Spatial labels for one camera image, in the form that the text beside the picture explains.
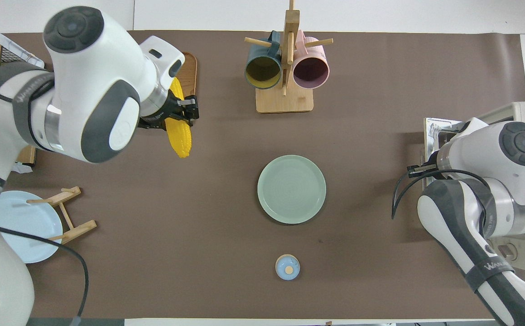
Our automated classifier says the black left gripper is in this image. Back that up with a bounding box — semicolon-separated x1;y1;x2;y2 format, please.
138;89;199;132

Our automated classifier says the yellow corn cob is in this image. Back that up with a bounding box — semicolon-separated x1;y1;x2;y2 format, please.
164;77;194;159

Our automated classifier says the pale green plate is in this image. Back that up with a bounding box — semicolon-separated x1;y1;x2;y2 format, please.
257;155;327;225

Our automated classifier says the brown wooden tray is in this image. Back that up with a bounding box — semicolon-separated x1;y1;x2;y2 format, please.
178;52;198;98

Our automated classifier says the dark teal mug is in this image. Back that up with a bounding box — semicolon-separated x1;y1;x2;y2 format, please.
245;31;283;90

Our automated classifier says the wooden mug tree stand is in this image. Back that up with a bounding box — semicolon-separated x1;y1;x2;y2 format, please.
244;0;334;114

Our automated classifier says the pink mug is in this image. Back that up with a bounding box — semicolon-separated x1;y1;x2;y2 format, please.
292;30;331;90

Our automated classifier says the wooden plate rack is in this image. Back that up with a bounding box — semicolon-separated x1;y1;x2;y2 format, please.
26;186;98;245

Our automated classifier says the white crumpled sheet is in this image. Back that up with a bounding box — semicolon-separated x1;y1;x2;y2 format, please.
10;161;35;175

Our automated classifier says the white marble pattern board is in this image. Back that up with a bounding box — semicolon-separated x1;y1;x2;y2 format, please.
0;18;45;71

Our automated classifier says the brown table mat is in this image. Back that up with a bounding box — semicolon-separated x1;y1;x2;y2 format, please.
0;30;525;320

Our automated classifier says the light blue plate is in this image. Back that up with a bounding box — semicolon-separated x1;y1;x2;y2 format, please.
0;190;64;264

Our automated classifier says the black wire mesh basket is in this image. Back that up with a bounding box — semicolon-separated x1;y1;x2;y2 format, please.
0;27;31;64

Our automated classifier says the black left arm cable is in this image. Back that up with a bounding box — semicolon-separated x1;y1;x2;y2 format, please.
0;217;89;326

